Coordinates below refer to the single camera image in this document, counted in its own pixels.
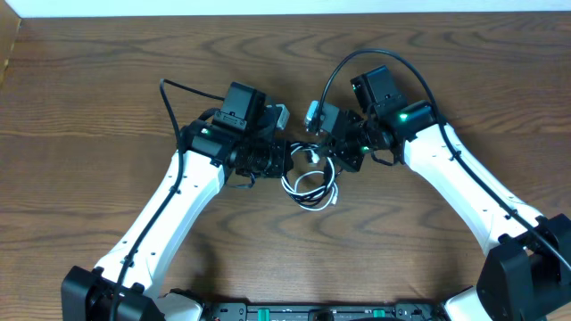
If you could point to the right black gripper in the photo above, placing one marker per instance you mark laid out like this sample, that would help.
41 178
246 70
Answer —
338 151

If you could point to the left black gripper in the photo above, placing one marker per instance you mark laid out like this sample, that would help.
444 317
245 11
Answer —
282 158

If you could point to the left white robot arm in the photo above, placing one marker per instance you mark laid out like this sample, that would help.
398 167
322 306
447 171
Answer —
237 138

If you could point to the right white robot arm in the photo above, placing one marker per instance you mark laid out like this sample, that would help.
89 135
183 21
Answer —
526 273

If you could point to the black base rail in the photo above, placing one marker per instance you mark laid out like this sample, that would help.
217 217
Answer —
330 312

